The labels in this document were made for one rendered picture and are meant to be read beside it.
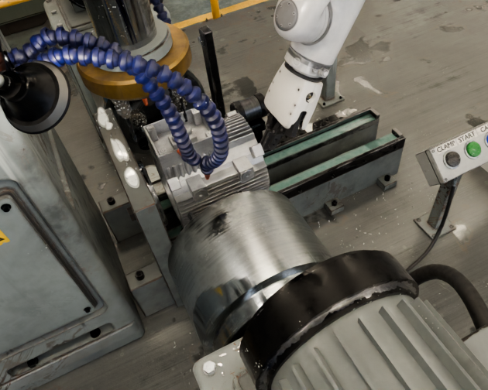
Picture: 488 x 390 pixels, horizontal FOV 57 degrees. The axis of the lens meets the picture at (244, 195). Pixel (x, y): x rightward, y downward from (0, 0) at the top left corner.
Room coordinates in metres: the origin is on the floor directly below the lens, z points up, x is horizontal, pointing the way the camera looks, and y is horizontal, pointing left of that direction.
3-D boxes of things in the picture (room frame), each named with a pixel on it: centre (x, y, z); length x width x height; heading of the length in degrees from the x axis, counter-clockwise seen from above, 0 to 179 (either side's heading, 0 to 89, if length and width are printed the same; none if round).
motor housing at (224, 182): (0.68, 0.07, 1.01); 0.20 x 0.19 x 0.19; 109
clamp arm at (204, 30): (0.84, 0.02, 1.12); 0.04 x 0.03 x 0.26; 109
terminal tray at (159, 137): (0.67, 0.10, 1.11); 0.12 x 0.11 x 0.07; 109
